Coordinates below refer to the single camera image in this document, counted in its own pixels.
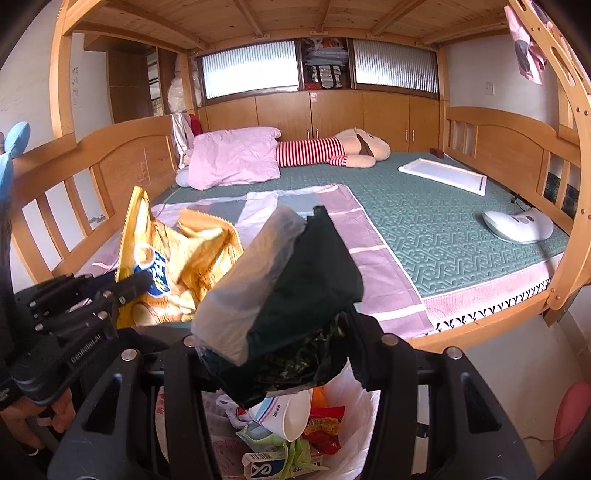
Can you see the white wall outlet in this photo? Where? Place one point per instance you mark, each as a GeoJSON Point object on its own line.
{"type": "Point", "coordinates": [490, 89]}

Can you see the white wrapped bedding bundle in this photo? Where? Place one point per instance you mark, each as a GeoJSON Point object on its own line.
{"type": "Point", "coordinates": [180, 94]}

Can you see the blue plush toy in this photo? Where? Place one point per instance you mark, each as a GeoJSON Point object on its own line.
{"type": "Point", "coordinates": [14, 152]}

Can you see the lime green wrapper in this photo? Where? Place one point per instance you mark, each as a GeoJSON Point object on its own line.
{"type": "Point", "coordinates": [300, 457]}

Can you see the purple grey checked blanket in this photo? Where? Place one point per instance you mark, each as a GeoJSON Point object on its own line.
{"type": "Point", "coordinates": [383, 286]}

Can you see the yellow chip bag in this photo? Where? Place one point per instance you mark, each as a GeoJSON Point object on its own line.
{"type": "Point", "coordinates": [194, 249]}

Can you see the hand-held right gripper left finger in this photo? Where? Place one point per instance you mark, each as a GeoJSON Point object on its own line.
{"type": "Point", "coordinates": [184, 369]}

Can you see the white paper cup blue stripes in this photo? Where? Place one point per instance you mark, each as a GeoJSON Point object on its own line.
{"type": "Point", "coordinates": [295, 415]}

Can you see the white waste bin with liner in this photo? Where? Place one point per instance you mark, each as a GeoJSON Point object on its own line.
{"type": "Point", "coordinates": [355, 415]}

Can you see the ribbed glass window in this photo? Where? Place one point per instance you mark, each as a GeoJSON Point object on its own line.
{"type": "Point", "coordinates": [395, 67]}
{"type": "Point", "coordinates": [249, 69]}

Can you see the white handheld mite vacuum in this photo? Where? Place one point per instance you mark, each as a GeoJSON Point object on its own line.
{"type": "Point", "coordinates": [517, 226]}

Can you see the white framed board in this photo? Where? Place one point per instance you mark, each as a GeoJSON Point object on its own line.
{"type": "Point", "coordinates": [443, 177]}

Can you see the wooden bunk bed frame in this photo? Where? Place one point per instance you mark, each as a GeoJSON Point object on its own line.
{"type": "Point", "coordinates": [129, 157]}

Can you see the pink round object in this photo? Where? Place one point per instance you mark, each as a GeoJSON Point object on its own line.
{"type": "Point", "coordinates": [575, 415]}

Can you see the striped storage bag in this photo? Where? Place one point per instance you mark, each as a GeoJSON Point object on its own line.
{"type": "Point", "coordinates": [325, 76]}

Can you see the light blue pack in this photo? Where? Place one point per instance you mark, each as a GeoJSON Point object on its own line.
{"type": "Point", "coordinates": [254, 438]}

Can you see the green patterned bed mat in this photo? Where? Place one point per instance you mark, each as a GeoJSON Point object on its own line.
{"type": "Point", "coordinates": [415, 240]}

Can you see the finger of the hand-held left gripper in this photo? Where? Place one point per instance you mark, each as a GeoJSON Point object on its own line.
{"type": "Point", "coordinates": [69, 288]}
{"type": "Point", "coordinates": [87, 318]}

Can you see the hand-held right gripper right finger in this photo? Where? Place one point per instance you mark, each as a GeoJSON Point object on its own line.
{"type": "Point", "coordinates": [369, 350]}

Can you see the white box with barcode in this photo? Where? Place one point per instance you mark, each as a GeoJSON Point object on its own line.
{"type": "Point", "coordinates": [263, 468]}

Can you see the pink pillow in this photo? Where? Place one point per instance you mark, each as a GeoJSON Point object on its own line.
{"type": "Point", "coordinates": [231, 157]}

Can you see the white storage bags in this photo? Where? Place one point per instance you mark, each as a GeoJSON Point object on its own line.
{"type": "Point", "coordinates": [325, 51]}

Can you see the dark green snack wrapper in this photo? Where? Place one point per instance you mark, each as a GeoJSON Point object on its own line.
{"type": "Point", "coordinates": [314, 277]}

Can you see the white plastic bag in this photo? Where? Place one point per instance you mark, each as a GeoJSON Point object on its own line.
{"type": "Point", "coordinates": [226, 410]}

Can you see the plush toy with striped shirt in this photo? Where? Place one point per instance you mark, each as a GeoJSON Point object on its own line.
{"type": "Point", "coordinates": [309, 154]}

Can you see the wooden wall cabinet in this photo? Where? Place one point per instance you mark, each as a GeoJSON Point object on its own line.
{"type": "Point", "coordinates": [286, 115]}

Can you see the orange wrapper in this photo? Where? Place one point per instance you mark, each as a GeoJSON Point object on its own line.
{"type": "Point", "coordinates": [318, 397]}

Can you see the wooden wardrobe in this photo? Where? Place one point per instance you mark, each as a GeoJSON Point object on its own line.
{"type": "Point", "coordinates": [124, 83]}

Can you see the person's left hand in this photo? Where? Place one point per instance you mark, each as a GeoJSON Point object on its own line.
{"type": "Point", "coordinates": [27, 420]}

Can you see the light blue cushion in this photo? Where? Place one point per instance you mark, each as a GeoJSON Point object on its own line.
{"type": "Point", "coordinates": [183, 177]}

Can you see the white and red hung cloth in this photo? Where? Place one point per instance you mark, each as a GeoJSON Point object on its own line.
{"type": "Point", "coordinates": [184, 131]}

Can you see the pink hanging cloth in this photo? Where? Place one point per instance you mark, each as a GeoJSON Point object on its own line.
{"type": "Point", "coordinates": [526, 46]}

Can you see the red snack wrapper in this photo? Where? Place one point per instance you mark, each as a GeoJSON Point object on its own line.
{"type": "Point", "coordinates": [323, 429]}

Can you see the small dark red box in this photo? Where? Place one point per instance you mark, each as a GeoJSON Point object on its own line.
{"type": "Point", "coordinates": [437, 152]}

